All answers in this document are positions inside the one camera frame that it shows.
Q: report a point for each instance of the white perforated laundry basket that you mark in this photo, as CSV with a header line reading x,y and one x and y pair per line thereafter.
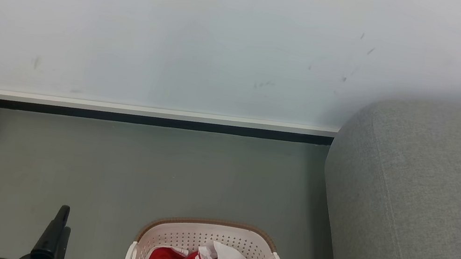
x,y
188,236

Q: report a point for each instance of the white and black baseboard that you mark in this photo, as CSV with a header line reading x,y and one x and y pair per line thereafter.
x,y
134,112

